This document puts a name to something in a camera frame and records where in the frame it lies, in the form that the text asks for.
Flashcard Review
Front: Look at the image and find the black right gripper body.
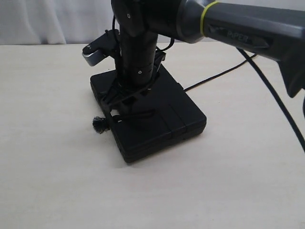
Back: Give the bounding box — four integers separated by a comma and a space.
101, 52, 167, 120

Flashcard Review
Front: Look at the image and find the black plastic carrying case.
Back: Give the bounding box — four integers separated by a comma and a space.
90, 66, 207, 163

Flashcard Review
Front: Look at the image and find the black cord with loop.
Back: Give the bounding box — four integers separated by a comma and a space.
90, 53, 258, 134

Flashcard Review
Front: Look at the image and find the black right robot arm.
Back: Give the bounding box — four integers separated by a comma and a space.
111, 0, 305, 97

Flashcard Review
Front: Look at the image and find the white curtain backdrop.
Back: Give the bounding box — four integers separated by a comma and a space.
0, 0, 305, 46

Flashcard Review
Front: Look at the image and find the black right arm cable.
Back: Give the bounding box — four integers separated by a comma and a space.
235, 47, 305, 153

